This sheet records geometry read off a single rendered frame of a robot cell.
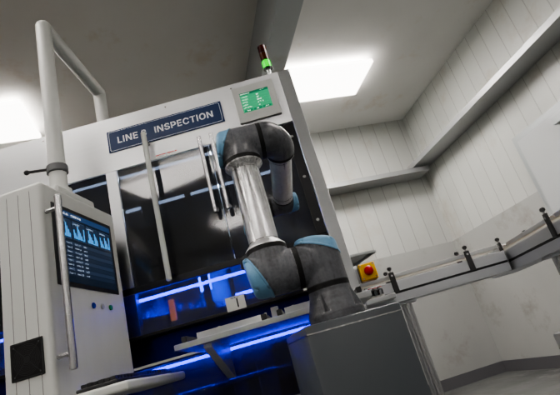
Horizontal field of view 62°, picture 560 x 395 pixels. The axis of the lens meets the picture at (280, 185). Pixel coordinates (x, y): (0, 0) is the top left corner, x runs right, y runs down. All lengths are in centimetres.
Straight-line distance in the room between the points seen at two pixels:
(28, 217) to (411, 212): 508
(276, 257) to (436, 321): 482
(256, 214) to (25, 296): 86
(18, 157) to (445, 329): 485
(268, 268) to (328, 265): 16
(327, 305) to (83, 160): 164
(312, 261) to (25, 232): 105
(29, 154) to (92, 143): 33
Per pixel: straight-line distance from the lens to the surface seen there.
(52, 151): 219
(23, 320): 177
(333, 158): 618
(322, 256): 124
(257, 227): 129
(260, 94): 239
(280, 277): 123
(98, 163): 247
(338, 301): 121
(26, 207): 187
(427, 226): 627
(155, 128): 243
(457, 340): 605
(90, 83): 292
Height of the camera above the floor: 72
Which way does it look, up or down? 21 degrees up
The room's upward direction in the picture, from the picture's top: 16 degrees counter-clockwise
